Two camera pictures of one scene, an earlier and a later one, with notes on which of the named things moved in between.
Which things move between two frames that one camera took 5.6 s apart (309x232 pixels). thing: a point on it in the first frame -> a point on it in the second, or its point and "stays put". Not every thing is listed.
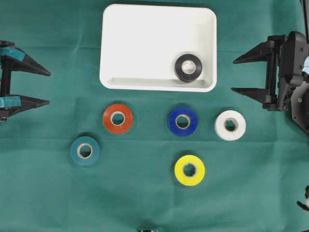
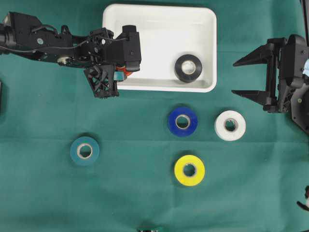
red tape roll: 122,127 -> 126,72
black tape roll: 188,77 stays put
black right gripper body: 285,56 stays put
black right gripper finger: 267,96 stays put
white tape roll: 228,135 stays put
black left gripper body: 7,50 -> 89,54
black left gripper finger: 11,104 -> 119,76
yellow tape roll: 199,167 stays put
